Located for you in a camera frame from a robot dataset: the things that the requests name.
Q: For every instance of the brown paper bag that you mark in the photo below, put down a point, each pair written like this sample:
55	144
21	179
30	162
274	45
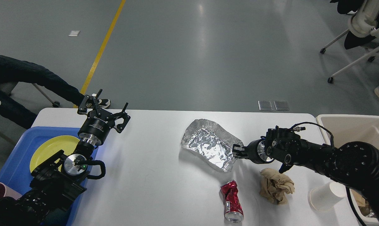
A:
360	200

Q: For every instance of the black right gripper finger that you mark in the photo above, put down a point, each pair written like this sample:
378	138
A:
238	148
240	155

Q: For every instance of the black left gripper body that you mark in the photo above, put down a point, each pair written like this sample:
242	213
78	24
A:
97	126

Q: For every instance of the white paper cup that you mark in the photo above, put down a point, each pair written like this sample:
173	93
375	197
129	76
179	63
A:
323	198

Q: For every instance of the grey chair under person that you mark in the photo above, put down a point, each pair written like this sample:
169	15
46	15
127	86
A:
7	88

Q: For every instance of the brown paper wad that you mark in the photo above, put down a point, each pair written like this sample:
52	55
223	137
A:
275	186

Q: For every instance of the beige plastic bin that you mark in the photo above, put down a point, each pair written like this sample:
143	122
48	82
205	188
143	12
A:
349	128

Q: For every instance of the seated person in jeans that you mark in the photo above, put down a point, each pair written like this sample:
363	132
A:
14	70

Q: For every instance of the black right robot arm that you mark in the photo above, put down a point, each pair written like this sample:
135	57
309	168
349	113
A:
354	164

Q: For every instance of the white office chair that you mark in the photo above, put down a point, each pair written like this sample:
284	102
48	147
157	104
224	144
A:
362	30

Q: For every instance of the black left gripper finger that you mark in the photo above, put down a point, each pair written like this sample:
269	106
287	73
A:
90	105
118	121

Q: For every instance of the yellow plastic plate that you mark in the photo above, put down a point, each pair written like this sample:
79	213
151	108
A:
66	143

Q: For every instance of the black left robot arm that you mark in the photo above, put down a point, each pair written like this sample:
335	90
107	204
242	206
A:
57	181

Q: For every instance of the crushed red soda can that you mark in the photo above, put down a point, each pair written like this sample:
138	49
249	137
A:
233	211

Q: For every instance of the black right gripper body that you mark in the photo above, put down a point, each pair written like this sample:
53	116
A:
256	152

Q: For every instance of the crumpled foil ball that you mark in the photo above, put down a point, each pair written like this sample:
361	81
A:
366	212

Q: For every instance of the metal floor plate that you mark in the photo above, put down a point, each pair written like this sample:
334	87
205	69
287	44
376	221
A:
265	106
281	105

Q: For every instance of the aluminium foil tray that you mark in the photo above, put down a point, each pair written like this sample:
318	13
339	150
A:
211	143

